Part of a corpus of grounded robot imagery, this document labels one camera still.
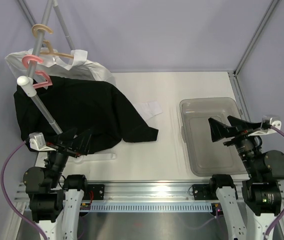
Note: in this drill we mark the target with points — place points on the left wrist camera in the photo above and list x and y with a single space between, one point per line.
38 143

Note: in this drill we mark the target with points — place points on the black shirt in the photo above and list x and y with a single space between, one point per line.
98 107

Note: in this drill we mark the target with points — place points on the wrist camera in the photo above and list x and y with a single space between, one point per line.
265 127
38 143

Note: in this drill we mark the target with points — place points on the pink hanger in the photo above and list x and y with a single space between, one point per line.
26 62

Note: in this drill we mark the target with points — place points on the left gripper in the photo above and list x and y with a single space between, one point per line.
82 147

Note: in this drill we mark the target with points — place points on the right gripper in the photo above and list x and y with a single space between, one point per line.
241 125

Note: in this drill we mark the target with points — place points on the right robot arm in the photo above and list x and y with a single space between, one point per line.
260 192

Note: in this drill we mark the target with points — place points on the beige wooden hanger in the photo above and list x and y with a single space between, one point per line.
50 51

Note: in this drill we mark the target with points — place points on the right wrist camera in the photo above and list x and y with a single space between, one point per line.
265 127

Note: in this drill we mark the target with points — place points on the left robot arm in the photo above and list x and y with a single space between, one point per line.
56 211

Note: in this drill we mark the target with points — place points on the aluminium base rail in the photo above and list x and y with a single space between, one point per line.
150 191

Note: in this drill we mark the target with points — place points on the white cable duct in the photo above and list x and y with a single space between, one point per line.
149 207

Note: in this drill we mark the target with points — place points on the white shirt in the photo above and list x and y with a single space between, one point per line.
78 67

